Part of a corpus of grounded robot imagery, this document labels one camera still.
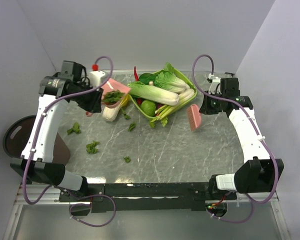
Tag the green plastic basket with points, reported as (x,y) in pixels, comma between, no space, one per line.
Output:
(188,94)

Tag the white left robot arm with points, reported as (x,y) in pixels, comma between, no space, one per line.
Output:
(36,161)

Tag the green round cabbage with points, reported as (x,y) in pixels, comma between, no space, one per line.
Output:
(149,108)

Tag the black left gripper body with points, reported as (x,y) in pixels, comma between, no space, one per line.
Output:
(88,101)

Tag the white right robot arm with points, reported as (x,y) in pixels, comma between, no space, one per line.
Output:
(260,171)

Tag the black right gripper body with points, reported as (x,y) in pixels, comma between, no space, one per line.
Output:
(212,105)

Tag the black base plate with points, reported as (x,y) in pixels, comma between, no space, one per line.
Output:
(146,205)

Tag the pink hand brush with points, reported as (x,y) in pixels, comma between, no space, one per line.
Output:
(194,117)

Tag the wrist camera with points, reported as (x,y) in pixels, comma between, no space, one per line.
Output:
(215,83)
(96,76)

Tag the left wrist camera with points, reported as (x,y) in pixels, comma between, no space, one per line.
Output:
(96,76)

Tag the brown round bin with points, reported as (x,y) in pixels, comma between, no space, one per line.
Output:
(17,136)

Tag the red chili pepper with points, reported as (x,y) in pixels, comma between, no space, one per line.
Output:
(136,77)

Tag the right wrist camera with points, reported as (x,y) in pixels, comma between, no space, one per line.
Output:
(215,83)

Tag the large green napa cabbage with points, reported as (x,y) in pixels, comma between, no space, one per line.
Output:
(153,93)

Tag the green celery stalks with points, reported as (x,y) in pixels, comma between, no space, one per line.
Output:
(162,117)

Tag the yellow napa cabbage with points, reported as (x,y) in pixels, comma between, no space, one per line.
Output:
(110,114)

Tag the green bok choy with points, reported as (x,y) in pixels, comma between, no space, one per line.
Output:
(165,79)

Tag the aluminium rail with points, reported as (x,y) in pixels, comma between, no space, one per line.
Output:
(40,193)

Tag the pink dustpan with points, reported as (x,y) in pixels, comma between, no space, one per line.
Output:
(113,85)

